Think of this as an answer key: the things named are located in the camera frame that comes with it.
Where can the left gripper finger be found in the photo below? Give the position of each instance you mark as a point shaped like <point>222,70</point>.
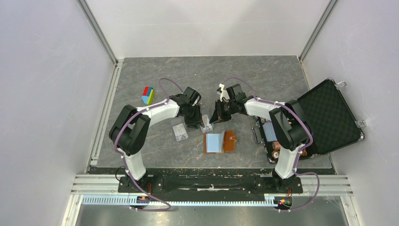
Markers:
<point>198,117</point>
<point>191,123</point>

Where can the clear plastic card sleeve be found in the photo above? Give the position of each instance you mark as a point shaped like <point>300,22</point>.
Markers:
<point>183,132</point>

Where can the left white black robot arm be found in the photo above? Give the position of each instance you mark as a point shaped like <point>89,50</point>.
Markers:
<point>130,129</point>

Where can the blue patterned card deck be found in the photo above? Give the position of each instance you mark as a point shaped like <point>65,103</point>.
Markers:
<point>269,131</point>

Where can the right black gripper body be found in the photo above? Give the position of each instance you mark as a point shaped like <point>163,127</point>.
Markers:
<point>224,107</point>

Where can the white slotted cable duct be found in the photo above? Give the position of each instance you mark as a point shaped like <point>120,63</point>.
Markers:
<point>133,200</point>

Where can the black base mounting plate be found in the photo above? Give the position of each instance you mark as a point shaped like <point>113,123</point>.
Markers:
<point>181,184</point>

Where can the brown leather card holder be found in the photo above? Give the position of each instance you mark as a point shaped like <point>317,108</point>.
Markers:
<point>217,143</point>

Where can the multicoloured block toy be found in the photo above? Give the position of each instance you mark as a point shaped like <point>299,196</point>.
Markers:
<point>148,95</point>

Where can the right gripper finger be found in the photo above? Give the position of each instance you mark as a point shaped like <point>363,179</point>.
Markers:
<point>225,117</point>
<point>215,116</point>

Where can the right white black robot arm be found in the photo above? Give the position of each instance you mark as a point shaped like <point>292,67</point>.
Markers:
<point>287,119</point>

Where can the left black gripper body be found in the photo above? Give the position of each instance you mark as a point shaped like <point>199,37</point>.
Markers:
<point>191,113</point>

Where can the black poker chip case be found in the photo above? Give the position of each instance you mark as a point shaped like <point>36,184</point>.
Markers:
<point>329,118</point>

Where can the orange brown poker chip roll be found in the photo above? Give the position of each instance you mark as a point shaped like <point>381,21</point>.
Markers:
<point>275,146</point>

